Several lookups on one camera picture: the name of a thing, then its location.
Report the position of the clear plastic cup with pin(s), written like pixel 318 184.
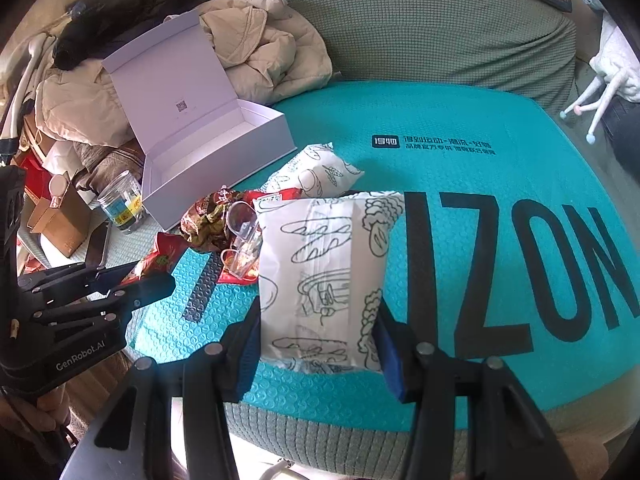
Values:
pixel 241 258

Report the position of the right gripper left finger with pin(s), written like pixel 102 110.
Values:
pixel 131 439

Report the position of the brown snack wrapper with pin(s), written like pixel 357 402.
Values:
pixel 204 224

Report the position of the clear jar with label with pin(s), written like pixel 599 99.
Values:
pixel 121 201

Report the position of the white round containers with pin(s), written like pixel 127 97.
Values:
pixel 58 186

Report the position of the small brown cardboard box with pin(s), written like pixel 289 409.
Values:
pixel 67 227

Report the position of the dark grey cushion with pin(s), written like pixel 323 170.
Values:
pixel 621 122

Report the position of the small red candy packet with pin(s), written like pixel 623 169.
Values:
pixel 162 259

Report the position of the left hand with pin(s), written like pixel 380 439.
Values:
pixel 50 412

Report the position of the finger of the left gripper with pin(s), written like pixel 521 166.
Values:
pixel 116 305
pixel 73 281

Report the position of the white bread-print snack bag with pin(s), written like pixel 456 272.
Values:
pixel 321 271

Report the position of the beige coat on pile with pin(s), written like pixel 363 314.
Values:
pixel 81 105

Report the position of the black smartphone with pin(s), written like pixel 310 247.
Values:
pixel 97 246

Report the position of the brown striped cloth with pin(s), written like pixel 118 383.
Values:
pixel 101 165

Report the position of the teal bubble mailer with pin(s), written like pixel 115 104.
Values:
pixel 511 244

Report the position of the black garment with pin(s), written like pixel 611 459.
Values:
pixel 97 28

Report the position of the white open gift box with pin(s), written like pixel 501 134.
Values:
pixel 196 134

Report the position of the beige puffer jacket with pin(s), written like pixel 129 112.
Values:
pixel 269 51

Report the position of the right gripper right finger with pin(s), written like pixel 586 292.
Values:
pixel 507 438

